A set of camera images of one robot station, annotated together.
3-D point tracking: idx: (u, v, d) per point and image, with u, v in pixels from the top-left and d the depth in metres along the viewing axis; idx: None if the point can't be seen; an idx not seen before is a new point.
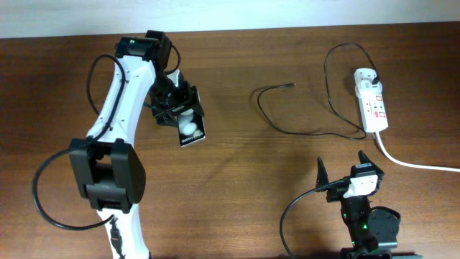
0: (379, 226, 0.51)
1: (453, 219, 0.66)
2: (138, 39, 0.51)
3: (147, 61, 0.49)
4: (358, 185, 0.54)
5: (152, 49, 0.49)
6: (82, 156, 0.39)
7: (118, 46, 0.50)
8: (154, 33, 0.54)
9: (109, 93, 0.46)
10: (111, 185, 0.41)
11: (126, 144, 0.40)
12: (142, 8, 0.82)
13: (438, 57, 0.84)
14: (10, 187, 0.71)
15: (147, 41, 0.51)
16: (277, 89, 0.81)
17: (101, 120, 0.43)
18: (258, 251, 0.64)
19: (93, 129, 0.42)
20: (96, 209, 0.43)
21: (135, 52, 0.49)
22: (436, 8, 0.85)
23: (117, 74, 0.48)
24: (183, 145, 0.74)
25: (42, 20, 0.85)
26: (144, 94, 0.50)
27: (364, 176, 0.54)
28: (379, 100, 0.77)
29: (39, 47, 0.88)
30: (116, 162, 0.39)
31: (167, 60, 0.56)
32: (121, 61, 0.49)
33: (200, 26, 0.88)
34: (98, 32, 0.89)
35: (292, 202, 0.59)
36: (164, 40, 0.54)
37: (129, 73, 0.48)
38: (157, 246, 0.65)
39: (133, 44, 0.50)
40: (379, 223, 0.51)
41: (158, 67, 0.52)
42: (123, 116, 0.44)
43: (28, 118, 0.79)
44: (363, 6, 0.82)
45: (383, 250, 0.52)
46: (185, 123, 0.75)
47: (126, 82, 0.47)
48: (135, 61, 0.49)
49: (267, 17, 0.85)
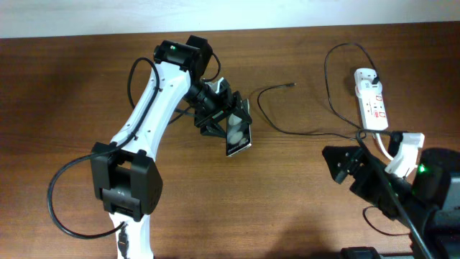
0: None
1: None
2: (179, 47, 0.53)
3: (185, 70, 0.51)
4: (405, 145, 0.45)
5: (190, 58, 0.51)
6: (103, 162, 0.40)
7: (159, 49, 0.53)
8: (198, 39, 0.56)
9: (141, 99, 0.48)
10: (127, 194, 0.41)
11: (147, 157, 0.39)
12: (143, 8, 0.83)
13: (438, 57, 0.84)
14: (9, 186, 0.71)
15: (188, 50, 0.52)
16: (277, 89, 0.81)
17: (128, 128, 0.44)
18: (258, 251, 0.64)
19: (120, 134, 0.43)
20: (109, 212, 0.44)
21: (173, 58, 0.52)
22: (433, 8, 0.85)
23: (154, 81, 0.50)
24: (229, 155, 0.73)
25: (42, 20, 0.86)
26: (177, 103, 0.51)
27: (414, 138, 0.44)
28: (378, 100, 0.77)
29: (40, 47, 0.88)
30: (134, 175, 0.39)
31: (205, 67, 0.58)
32: (159, 69, 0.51)
33: (200, 26, 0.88)
34: (97, 32, 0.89)
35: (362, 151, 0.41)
36: (207, 47, 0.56)
37: (164, 81, 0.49)
38: (157, 247, 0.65)
39: (173, 51, 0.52)
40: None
41: (194, 76, 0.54)
42: (149, 127, 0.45)
43: (27, 118, 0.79)
44: (360, 6, 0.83)
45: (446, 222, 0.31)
46: (233, 132, 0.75)
47: (159, 90, 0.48)
48: (172, 69, 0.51)
49: (267, 17, 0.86)
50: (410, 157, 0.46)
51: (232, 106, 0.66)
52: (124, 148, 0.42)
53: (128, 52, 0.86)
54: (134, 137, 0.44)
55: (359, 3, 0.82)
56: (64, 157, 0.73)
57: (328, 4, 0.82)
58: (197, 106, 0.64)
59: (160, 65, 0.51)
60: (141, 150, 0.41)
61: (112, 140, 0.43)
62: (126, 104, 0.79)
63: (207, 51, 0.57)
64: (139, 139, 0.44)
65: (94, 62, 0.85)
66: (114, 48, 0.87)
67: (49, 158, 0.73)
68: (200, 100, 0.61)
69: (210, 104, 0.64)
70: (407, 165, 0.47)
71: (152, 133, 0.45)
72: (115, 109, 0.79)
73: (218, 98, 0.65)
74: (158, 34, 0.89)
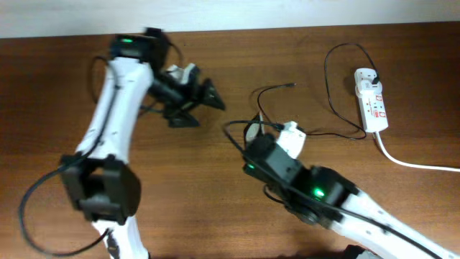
0: (274, 155, 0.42)
1: (453, 219, 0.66)
2: (133, 41, 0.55)
3: (141, 65, 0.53)
4: (285, 131, 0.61)
5: (146, 52, 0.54)
6: (72, 173, 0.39)
7: (113, 45, 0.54)
8: (152, 31, 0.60)
9: (103, 101, 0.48)
10: (104, 201, 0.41)
11: (117, 162, 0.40)
12: (143, 8, 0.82)
13: (438, 57, 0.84)
14: (10, 187, 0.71)
15: (143, 42, 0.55)
16: (277, 89, 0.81)
17: (93, 133, 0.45)
18: (258, 251, 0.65)
19: (86, 142, 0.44)
20: (91, 221, 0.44)
21: (131, 53, 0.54)
22: (435, 8, 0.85)
23: (112, 80, 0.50)
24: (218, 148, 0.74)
25: (41, 19, 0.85)
26: (139, 99, 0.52)
27: (289, 126, 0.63)
28: (378, 100, 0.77)
29: (38, 47, 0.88)
30: (106, 181, 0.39)
31: (164, 59, 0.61)
32: (116, 65, 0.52)
33: (200, 26, 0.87)
34: (95, 32, 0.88)
35: (301, 206, 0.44)
36: (159, 38, 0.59)
37: (123, 80, 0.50)
38: (159, 246, 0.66)
39: (128, 45, 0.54)
40: (276, 159, 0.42)
41: (154, 67, 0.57)
42: (114, 129, 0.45)
43: (26, 118, 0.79)
44: (361, 6, 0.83)
45: (318, 185, 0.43)
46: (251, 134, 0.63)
47: (120, 89, 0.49)
48: (129, 65, 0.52)
49: (267, 16, 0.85)
50: (295, 144, 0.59)
51: (198, 99, 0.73)
52: (93, 155, 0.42)
53: None
54: (100, 141, 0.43)
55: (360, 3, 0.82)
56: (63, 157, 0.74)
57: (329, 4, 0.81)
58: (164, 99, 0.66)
59: (117, 61, 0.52)
60: (109, 154, 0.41)
61: (77, 150, 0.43)
62: None
63: (163, 43, 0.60)
64: (104, 143, 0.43)
65: None
66: None
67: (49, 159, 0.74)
68: (167, 92, 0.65)
69: (177, 96, 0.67)
70: (289, 145, 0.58)
71: (118, 134, 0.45)
72: None
73: (189, 89, 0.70)
74: None
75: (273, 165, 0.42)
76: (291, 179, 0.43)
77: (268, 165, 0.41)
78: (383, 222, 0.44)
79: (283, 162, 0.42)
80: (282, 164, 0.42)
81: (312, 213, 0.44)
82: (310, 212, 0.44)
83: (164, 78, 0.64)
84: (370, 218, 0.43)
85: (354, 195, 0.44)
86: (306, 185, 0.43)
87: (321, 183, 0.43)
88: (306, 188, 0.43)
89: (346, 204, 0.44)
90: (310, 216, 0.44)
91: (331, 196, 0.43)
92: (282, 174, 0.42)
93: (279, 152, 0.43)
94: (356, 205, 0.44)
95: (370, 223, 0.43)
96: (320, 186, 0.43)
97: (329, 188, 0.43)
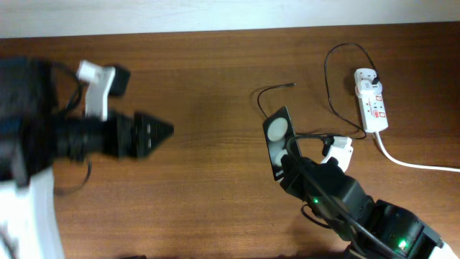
0: (353, 191, 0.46)
1: (450, 219, 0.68)
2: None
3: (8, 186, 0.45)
4: (336, 147, 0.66)
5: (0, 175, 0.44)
6: None
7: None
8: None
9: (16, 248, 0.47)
10: None
11: None
12: (143, 9, 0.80)
13: (439, 58, 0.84)
14: None
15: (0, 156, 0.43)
16: (277, 89, 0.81)
17: None
18: (258, 251, 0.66)
19: None
20: None
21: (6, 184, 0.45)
22: (440, 8, 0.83)
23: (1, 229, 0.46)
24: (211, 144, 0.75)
25: (38, 19, 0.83)
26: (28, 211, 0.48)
27: (345, 142, 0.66)
28: (378, 100, 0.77)
29: (34, 45, 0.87)
30: None
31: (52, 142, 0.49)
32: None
33: (200, 26, 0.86)
34: (94, 31, 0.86)
35: (377, 255, 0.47)
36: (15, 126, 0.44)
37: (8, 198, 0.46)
38: (160, 246, 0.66)
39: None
40: (353, 194, 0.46)
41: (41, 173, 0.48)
42: None
43: None
44: (366, 7, 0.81)
45: (399, 234, 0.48)
46: (277, 152, 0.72)
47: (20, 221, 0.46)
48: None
49: (268, 16, 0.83)
50: (343, 157, 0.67)
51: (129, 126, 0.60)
52: None
53: (128, 52, 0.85)
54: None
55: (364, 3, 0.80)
56: None
57: (333, 5, 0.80)
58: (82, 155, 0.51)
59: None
60: None
61: None
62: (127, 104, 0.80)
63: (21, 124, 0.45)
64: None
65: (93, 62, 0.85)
66: (113, 48, 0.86)
67: None
68: (78, 141, 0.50)
69: (98, 141, 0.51)
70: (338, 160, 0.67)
71: None
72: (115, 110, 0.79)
73: (106, 125, 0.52)
74: (157, 32, 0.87)
75: (348, 201, 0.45)
76: (363, 219, 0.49)
77: (344, 201, 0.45)
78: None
79: (359, 200, 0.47)
80: (359, 204, 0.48)
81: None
82: None
83: (64, 129, 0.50)
84: None
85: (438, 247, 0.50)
86: (384, 229, 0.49)
87: (404, 234, 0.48)
88: (384, 233, 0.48)
89: (428, 254, 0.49)
90: None
91: (411, 245, 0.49)
92: (358, 214, 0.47)
93: (357, 185, 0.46)
94: (436, 254, 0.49)
95: None
96: (404, 237, 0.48)
97: (409, 237, 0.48)
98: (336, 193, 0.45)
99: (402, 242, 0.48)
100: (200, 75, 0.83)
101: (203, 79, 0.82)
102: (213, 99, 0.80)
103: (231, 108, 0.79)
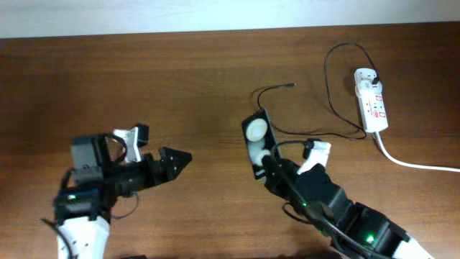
0: (333, 196, 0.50)
1: (451, 219, 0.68)
2: (79, 196, 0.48)
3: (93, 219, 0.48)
4: (315, 150, 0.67)
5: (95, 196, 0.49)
6: None
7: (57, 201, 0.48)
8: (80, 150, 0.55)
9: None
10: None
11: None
12: (143, 8, 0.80)
13: (439, 58, 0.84)
14: (12, 188, 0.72)
15: (87, 191, 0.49)
16: (277, 89, 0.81)
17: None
18: (259, 251, 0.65)
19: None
20: None
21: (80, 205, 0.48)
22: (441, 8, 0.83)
23: (63, 247, 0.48)
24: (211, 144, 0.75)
25: (36, 19, 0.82)
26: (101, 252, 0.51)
27: (324, 146, 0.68)
28: (378, 100, 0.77)
29: (34, 46, 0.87)
30: None
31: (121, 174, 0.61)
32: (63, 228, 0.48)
33: (200, 26, 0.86)
34: (94, 32, 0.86)
35: (346, 250, 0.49)
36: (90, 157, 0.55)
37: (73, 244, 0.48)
38: (159, 247, 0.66)
39: (74, 199, 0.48)
40: (335, 199, 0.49)
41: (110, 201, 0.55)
42: None
43: (25, 119, 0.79)
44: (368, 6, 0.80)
45: (372, 232, 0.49)
46: (258, 151, 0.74)
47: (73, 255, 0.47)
48: (83, 229, 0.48)
49: (268, 17, 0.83)
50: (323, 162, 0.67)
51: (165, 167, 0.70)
52: None
53: (128, 52, 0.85)
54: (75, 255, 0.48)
55: (367, 3, 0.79)
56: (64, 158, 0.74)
57: (333, 5, 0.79)
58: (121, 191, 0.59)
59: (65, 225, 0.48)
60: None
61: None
62: (126, 104, 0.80)
63: (93, 157, 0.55)
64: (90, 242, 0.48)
65: (93, 62, 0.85)
66: (113, 49, 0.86)
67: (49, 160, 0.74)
68: (125, 181, 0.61)
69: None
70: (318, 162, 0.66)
71: None
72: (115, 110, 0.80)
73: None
74: (157, 33, 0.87)
75: (332, 205, 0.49)
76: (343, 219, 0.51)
77: (330, 205, 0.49)
78: None
79: (339, 201, 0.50)
80: (339, 206, 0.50)
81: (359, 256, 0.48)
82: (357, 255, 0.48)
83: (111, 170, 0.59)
84: None
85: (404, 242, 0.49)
86: (359, 227, 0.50)
87: (374, 231, 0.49)
88: (358, 232, 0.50)
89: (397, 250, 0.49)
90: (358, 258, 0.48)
91: (380, 242, 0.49)
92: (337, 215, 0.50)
93: (341, 192, 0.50)
94: (405, 251, 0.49)
95: None
96: (373, 232, 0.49)
97: (379, 234, 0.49)
98: (318, 197, 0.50)
99: (371, 237, 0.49)
100: (200, 75, 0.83)
101: (203, 80, 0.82)
102: (213, 100, 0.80)
103: (231, 108, 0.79)
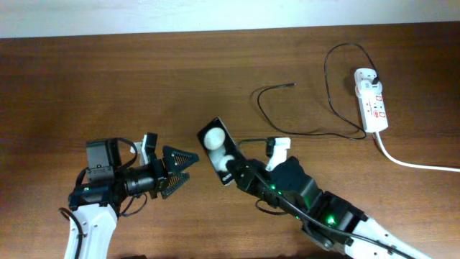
0: (306, 185, 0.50)
1: (451, 219, 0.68)
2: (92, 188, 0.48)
3: (105, 205, 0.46)
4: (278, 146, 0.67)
5: (108, 192, 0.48)
6: None
7: (72, 196, 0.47)
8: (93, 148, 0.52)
9: (67, 244, 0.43)
10: None
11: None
12: (143, 8, 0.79)
13: (439, 58, 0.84)
14: (13, 188, 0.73)
15: (100, 185, 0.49)
16: (277, 89, 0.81)
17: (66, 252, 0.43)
18: (258, 250, 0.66)
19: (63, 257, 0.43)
20: None
21: (92, 198, 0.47)
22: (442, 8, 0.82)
23: (72, 228, 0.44)
24: None
25: (36, 19, 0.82)
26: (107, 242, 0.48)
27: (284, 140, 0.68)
28: (378, 100, 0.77)
29: (34, 46, 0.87)
30: None
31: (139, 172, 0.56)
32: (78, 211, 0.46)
33: (200, 26, 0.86)
34: (94, 32, 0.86)
35: (312, 233, 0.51)
36: (102, 157, 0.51)
37: (85, 224, 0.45)
38: (160, 246, 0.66)
39: (88, 191, 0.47)
40: (307, 188, 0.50)
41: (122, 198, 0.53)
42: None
43: (25, 119, 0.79)
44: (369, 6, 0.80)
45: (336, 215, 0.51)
46: (220, 157, 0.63)
47: (83, 236, 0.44)
48: (93, 208, 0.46)
49: (268, 17, 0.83)
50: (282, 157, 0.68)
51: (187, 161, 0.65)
52: None
53: (128, 52, 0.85)
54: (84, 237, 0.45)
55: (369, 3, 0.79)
56: (64, 158, 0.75)
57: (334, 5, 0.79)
58: (139, 193, 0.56)
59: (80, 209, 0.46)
60: None
61: None
62: (126, 104, 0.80)
63: (106, 158, 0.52)
64: (98, 224, 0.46)
65: (93, 62, 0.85)
66: (113, 48, 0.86)
67: (49, 160, 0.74)
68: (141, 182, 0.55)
69: (147, 181, 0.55)
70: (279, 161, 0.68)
71: None
72: (114, 110, 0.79)
73: (149, 166, 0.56)
74: (157, 33, 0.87)
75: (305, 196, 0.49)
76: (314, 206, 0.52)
77: (302, 196, 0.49)
78: (389, 244, 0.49)
79: (310, 190, 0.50)
80: (311, 195, 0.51)
81: (327, 239, 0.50)
82: (324, 239, 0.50)
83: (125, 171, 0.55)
84: (376, 240, 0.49)
85: (361, 221, 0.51)
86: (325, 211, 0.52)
87: (333, 212, 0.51)
88: (325, 216, 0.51)
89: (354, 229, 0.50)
90: (325, 242, 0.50)
91: (342, 222, 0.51)
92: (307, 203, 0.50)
93: (313, 182, 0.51)
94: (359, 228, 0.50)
95: (378, 245, 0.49)
96: (333, 214, 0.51)
97: (341, 217, 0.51)
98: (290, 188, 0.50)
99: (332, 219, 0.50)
100: (200, 75, 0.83)
101: (203, 79, 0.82)
102: (213, 99, 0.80)
103: (231, 108, 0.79)
